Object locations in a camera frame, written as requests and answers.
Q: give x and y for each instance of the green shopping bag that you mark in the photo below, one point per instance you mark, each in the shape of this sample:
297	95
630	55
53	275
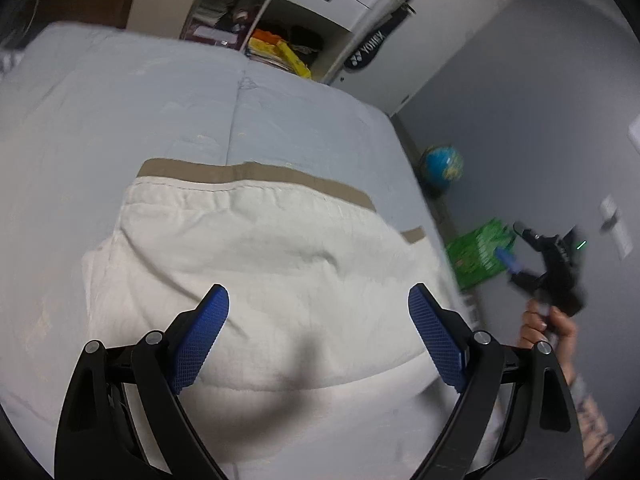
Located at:
472	255

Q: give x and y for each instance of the brown wooden headboard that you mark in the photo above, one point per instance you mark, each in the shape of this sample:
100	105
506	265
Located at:
90	2

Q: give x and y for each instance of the light blue bed sheet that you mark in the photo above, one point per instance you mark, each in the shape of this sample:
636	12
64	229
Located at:
150	110

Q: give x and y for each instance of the pile of yellow packets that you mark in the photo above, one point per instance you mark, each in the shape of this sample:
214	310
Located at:
280	52

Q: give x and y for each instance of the white open shelf unit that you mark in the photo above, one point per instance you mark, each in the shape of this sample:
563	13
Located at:
270	5

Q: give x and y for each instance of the black racket bag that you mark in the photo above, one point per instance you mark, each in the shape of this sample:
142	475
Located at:
370	47

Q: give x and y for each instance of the person's right hand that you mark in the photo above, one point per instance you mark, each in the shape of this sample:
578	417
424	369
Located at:
550	327

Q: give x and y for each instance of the person's right forearm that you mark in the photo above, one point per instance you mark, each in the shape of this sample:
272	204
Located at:
590	405

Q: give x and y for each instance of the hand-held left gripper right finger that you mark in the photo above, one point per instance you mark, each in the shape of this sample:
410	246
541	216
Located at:
440	340

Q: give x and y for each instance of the clutter of clothes and papers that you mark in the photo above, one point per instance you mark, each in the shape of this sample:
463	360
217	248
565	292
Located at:
215	20

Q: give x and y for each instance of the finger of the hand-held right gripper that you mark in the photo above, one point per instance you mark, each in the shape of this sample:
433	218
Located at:
525	277
532	237

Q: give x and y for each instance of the white wall plate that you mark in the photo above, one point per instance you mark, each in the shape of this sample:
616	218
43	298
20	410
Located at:
635	135

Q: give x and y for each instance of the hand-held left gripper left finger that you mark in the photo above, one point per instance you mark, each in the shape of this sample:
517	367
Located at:
200	340

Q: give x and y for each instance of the blue globe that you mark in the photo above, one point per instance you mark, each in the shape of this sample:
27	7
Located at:
442	165

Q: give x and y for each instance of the white shorts with tan waistband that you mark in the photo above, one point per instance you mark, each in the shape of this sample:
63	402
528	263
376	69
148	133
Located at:
275	260

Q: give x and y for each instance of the white wall switch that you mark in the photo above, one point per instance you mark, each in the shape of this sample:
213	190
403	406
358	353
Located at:
616	227

